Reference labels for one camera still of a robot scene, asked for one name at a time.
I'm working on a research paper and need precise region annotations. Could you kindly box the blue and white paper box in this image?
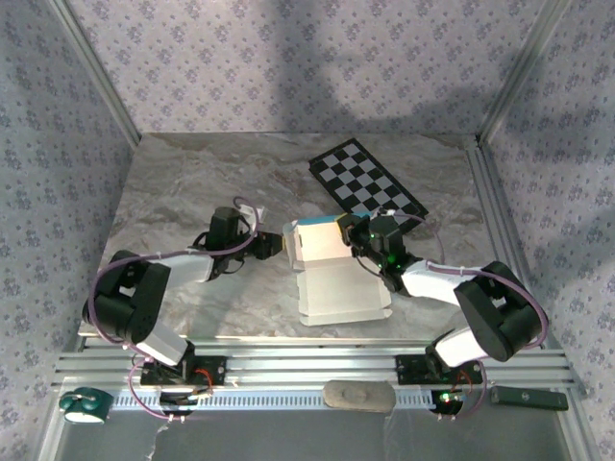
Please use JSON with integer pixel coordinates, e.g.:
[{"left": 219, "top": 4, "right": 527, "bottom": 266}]
[{"left": 281, "top": 213, "right": 393, "bottom": 328}]

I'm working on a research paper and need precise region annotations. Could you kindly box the black grey checkerboard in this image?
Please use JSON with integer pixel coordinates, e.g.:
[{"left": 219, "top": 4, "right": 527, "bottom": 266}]
[{"left": 307, "top": 137, "right": 430, "bottom": 235}]

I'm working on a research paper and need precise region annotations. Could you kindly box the grey oval pad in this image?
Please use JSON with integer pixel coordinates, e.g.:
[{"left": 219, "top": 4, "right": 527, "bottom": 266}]
[{"left": 322, "top": 379, "right": 398, "bottom": 413}]

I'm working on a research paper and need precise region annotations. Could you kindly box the black controller board with LED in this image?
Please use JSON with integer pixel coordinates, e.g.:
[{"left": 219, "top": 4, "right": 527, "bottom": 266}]
[{"left": 429, "top": 387, "right": 468, "bottom": 417}]

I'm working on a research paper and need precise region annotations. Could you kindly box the black rectangular bar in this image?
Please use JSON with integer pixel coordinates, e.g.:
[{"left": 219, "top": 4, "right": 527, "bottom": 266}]
[{"left": 490, "top": 385, "right": 570, "bottom": 412}]

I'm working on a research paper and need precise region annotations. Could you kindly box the green round tape dispenser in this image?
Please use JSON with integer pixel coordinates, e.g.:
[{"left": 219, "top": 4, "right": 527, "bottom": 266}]
[{"left": 58, "top": 386, "right": 114, "bottom": 426}]

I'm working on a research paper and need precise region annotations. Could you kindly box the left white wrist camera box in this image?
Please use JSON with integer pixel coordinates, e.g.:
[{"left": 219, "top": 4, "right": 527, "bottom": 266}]
[{"left": 239, "top": 204, "right": 268, "bottom": 228}]

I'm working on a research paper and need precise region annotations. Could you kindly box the aluminium side rail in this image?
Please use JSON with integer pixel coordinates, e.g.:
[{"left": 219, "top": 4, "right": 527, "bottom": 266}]
[{"left": 463, "top": 136, "right": 549, "bottom": 350}]

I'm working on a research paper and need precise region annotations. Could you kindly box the aluminium extrusion rail base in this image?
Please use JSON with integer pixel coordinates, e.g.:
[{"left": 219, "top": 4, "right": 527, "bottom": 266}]
[{"left": 52, "top": 335, "right": 578, "bottom": 391}]

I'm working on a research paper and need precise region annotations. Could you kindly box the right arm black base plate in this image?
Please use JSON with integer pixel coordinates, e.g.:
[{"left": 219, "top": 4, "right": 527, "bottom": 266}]
[{"left": 394, "top": 353, "right": 484, "bottom": 385}]

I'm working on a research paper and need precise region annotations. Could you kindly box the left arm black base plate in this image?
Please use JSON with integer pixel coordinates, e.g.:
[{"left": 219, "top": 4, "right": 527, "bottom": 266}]
[{"left": 139, "top": 354, "right": 228, "bottom": 388}]

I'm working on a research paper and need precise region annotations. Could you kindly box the white slotted cable duct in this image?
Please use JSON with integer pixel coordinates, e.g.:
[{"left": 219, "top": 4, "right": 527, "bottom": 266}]
[{"left": 112, "top": 387, "right": 494, "bottom": 412}]

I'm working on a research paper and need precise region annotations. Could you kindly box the aluminium corner post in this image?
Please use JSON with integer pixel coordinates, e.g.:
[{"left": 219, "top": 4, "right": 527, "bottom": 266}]
[
  {"left": 475, "top": 0, "right": 573, "bottom": 145},
  {"left": 47, "top": 0, "right": 143, "bottom": 145}
]

